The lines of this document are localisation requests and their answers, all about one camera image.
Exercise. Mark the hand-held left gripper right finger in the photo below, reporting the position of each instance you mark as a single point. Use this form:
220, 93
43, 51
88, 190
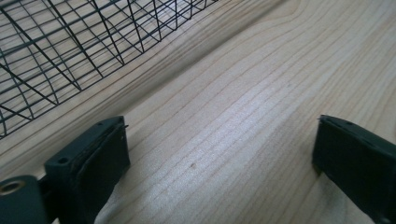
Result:
358, 165

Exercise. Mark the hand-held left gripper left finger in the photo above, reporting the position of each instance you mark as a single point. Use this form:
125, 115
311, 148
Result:
90, 168

